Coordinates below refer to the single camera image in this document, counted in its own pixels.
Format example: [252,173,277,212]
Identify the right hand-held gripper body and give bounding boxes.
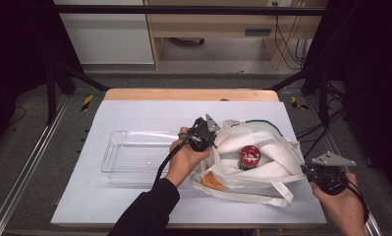
[308,150,358,197]

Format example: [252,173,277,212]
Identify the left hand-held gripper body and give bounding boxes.
[186,113,222,153]

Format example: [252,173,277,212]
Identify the white spotted tote bag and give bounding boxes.
[190,119,308,208]

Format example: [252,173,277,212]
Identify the red lidded can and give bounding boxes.
[237,145,262,171]

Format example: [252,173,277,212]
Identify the clear plastic tray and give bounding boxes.
[99,129,198,185]

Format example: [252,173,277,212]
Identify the person's left hand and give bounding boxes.
[164,126,215,189]

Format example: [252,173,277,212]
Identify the person's right hand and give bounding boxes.
[309,172,368,236]

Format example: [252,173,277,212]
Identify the wooden desk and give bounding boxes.
[143,0,329,71]

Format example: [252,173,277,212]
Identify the white cabinet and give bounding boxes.
[53,0,155,65]

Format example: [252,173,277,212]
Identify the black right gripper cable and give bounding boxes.
[344,176,370,225]

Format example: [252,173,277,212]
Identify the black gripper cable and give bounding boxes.
[344,176,370,225]
[152,139,194,189]

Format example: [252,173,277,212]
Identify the black floor cables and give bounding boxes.
[294,82,349,159]

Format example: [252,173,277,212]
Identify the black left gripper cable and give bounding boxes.
[152,139,194,189]

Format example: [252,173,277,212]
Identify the black frame stand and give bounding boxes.
[45,61,110,126]
[267,64,333,127]

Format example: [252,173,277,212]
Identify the black horizontal frame bar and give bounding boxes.
[52,4,327,16]

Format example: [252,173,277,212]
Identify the black hanging cables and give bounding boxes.
[273,1,311,71]

